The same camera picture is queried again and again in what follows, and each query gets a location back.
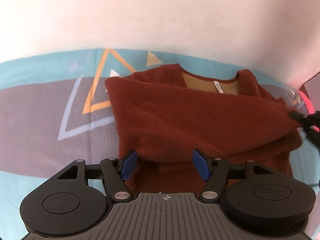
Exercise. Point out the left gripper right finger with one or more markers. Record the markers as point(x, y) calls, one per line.
point(253, 196)

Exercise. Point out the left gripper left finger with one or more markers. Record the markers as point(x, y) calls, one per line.
point(78, 197)

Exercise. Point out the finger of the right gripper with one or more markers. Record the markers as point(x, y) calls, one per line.
point(312, 136)
point(310, 121)

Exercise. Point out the dark red small shirt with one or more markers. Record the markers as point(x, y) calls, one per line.
point(166, 112)

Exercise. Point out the blue grey patterned bedsheet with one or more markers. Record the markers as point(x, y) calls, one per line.
point(54, 110)

